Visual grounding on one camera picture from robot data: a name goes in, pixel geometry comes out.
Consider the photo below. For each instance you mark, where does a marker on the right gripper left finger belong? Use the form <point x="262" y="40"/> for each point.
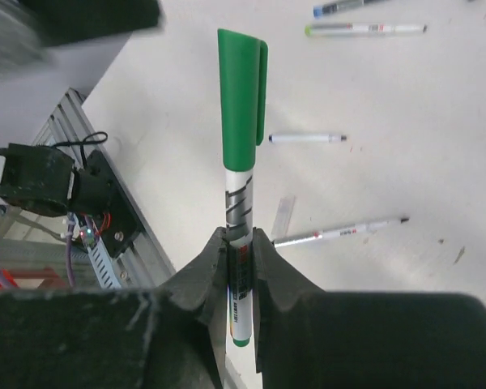
<point x="172" y="336"/>

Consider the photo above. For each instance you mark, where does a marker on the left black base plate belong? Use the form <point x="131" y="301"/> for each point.
<point x="100" y="195"/>

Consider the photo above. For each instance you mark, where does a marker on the silver green tip pen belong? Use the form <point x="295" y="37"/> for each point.
<point x="363" y="29"/>

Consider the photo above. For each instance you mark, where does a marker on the clear pen cap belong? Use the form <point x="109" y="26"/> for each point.
<point x="283" y="216"/>

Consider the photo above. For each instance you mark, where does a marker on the dark blue barrel pen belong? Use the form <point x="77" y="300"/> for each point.
<point x="340" y="6"/>

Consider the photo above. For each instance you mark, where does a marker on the white slotted cable duct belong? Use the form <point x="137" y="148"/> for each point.
<point x="102" y="266"/>

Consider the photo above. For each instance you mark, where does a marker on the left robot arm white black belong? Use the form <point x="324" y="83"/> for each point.
<point x="46" y="181"/>

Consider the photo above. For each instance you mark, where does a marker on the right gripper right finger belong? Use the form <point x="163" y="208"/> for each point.
<point x="307" y="337"/>

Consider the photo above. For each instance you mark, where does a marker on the white black end pen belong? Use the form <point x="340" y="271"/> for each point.
<point x="349" y="230"/>

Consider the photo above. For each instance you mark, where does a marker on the white green end pen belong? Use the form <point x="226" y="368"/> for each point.
<point x="239" y="236"/>

